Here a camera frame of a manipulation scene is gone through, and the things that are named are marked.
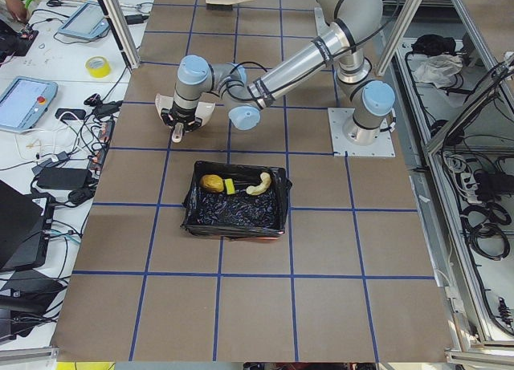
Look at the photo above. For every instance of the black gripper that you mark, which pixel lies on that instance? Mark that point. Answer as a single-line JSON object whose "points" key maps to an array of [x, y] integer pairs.
{"points": [[181, 115]]}

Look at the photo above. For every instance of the beige dustpan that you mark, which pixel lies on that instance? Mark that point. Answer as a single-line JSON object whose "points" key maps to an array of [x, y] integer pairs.
{"points": [[203, 110]]}

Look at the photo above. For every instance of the beige hand brush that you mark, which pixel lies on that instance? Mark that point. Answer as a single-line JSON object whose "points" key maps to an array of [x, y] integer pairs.
{"points": [[224, 4]]}

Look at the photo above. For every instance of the brown potato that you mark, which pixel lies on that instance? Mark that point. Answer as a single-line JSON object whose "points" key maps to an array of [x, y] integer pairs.
{"points": [[212, 183]]}

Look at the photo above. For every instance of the yellow green sponge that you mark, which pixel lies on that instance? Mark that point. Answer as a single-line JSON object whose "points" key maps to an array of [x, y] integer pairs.
{"points": [[229, 186]]}

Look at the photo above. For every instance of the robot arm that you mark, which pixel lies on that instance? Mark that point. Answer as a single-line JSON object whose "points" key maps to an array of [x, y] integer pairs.
{"points": [[350, 24]]}

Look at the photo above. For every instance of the pink bin with black bag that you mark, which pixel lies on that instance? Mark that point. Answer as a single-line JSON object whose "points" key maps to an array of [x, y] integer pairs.
{"points": [[238, 215]]}

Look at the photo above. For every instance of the power strip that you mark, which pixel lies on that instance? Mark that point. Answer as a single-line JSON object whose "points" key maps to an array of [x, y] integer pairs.
{"points": [[100, 150]]}

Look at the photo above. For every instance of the yellow tape roll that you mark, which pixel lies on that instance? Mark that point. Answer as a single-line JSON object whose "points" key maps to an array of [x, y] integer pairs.
{"points": [[98, 67]]}

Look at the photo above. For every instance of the blue teach pendant far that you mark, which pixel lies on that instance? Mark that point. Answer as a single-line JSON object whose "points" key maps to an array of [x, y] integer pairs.
{"points": [[87, 22]]}

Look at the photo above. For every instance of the blue teach pendant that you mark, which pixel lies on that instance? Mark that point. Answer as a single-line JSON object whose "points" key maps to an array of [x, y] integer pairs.
{"points": [[87, 22], [24, 102]]}

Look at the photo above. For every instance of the black power brick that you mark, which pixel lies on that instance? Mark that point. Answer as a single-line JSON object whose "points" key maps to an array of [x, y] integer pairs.
{"points": [[64, 178]]}

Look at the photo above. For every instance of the blue teach pendant near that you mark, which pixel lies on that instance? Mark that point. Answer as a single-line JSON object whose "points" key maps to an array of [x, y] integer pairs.
{"points": [[24, 102]]}

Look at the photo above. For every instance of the black laptop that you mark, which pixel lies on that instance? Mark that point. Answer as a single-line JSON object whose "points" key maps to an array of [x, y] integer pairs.
{"points": [[25, 224]]}

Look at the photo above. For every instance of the black cloth bundle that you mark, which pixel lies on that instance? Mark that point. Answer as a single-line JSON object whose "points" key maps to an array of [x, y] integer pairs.
{"points": [[433, 45]]}

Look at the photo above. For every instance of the white crumpled cloth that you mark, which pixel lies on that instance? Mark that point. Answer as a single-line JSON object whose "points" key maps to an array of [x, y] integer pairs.
{"points": [[439, 70]]}

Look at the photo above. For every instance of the aluminium frame post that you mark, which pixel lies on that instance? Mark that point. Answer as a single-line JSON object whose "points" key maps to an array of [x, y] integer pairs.
{"points": [[121, 33]]}

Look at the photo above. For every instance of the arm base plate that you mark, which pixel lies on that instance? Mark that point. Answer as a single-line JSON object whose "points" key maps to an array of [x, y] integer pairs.
{"points": [[350, 140]]}

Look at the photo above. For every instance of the aluminium frame rail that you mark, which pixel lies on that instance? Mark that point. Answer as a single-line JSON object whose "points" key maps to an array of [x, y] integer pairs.
{"points": [[473, 168]]}

